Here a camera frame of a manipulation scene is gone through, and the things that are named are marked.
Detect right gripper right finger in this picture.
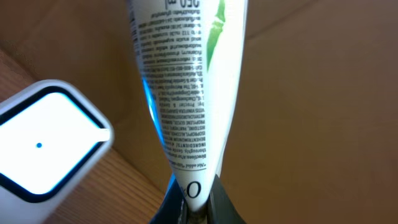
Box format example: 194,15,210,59
206,175,246,224

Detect white tube with gold cap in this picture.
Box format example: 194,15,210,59
127,0,248,212

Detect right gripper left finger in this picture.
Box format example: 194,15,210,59
149,174,187,224

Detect white barcode scanner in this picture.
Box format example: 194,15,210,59
1,79,114,223

